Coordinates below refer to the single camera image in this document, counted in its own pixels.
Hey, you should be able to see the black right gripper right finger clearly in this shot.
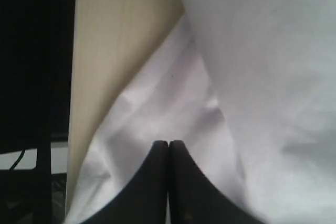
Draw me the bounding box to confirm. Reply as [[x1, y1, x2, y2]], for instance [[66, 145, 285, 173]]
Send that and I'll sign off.
[[168, 141, 262, 224]]

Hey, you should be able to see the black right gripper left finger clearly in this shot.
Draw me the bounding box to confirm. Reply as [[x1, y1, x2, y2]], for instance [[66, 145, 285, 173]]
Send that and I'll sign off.
[[84, 141, 168, 224]]

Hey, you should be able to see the white t-shirt with red print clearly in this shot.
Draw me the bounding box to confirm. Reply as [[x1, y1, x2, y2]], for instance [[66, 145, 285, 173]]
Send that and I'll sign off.
[[65, 0, 335, 223]]

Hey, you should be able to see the black cable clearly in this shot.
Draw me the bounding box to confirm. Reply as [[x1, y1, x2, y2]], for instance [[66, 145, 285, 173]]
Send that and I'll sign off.
[[9, 148, 27, 171]]

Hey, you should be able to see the black table frame post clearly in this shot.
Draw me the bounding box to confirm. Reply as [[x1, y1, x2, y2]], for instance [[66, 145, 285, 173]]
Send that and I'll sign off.
[[1, 0, 75, 223]]

